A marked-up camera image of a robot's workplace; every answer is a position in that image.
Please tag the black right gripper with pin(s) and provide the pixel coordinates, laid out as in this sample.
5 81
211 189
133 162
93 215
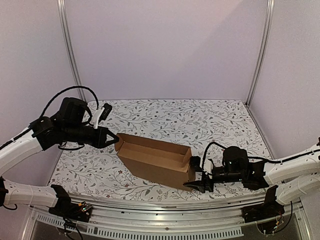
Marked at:
207 182

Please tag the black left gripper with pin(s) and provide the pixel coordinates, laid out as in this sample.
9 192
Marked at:
100 141

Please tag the brown cardboard box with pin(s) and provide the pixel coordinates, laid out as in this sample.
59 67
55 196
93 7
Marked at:
160 162

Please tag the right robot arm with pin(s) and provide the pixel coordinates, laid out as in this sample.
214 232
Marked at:
285 178

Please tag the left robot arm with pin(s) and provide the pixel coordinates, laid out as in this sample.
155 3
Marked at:
39 136

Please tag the floral patterned table mat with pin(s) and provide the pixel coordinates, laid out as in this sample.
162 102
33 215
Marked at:
190 122

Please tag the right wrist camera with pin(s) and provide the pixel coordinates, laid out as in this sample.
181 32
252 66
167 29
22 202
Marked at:
200 165

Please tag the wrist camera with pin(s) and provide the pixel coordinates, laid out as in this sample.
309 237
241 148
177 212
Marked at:
200 165
100 115

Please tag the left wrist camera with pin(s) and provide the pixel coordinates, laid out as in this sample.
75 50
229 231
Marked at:
100 115

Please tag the aluminium front rail frame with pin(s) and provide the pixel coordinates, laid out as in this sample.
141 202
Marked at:
211 219

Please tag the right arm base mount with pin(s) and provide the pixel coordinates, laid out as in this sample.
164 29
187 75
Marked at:
268 209

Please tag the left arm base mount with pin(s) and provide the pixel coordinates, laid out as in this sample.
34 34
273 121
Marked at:
65 208

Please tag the left aluminium corner post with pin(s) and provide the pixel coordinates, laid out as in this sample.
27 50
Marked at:
61 6

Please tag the aluminium corner post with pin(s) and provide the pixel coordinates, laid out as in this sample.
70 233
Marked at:
262 51
61 6

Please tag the right aluminium corner post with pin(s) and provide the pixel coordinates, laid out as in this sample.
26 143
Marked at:
262 51

